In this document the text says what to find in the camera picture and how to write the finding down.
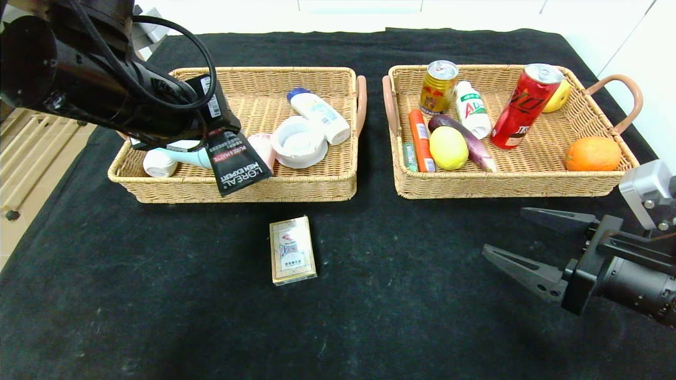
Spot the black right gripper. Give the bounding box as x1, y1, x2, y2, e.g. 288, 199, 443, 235
481, 206, 676, 327

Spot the red drink can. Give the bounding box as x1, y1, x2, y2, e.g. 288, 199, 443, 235
490, 63, 564, 150

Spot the yellow lemon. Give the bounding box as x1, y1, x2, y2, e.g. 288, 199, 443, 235
429, 126, 470, 171

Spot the orange sausage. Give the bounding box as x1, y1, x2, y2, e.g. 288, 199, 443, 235
408, 109, 438, 173

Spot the cream white soap box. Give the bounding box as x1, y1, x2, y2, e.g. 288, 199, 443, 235
269, 216, 318, 287

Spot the black face wash tube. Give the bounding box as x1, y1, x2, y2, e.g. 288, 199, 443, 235
204, 129, 274, 198

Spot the light blue plastic mug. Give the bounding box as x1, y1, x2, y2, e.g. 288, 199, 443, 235
165, 139, 213, 170

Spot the wicker basket with food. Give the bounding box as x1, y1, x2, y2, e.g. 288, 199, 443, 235
382, 64, 643, 200

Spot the wicker basket with toiletries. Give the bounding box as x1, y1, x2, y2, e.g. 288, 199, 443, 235
108, 66, 368, 204

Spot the orange fruit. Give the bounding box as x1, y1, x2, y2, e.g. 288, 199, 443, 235
565, 136, 622, 172

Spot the purple vegetable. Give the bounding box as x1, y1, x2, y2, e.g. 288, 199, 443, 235
428, 115, 499, 173

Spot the yellow pear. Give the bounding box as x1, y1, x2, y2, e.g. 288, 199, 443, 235
543, 79, 572, 113

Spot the white bottle green label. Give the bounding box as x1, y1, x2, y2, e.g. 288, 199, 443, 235
455, 81, 492, 141

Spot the green gum pack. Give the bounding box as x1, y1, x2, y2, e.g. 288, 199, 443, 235
402, 141, 419, 173

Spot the gold drink can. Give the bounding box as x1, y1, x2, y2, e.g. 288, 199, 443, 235
419, 60, 459, 117

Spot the white bottle blue cap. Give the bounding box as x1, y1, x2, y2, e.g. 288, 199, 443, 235
287, 88, 351, 146

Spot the white round container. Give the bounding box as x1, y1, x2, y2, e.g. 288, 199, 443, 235
270, 116, 328, 169

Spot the small pink bottle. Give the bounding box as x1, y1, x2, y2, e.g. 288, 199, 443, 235
247, 132, 277, 173

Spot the white bottle black cap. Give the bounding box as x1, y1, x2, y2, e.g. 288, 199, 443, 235
142, 149, 179, 178

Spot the cream wooden rolling rack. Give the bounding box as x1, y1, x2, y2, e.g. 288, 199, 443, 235
0, 108, 97, 222

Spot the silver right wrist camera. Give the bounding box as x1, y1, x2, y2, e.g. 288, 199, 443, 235
619, 159, 676, 230

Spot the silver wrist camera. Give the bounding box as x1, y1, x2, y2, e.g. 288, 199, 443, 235
619, 159, 676, 230
132, 7, 165, 47

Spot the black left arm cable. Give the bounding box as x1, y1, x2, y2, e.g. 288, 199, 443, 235
69, 0, 218, 112

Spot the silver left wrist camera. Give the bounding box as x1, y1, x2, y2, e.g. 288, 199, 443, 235
132, 7, 165, 47

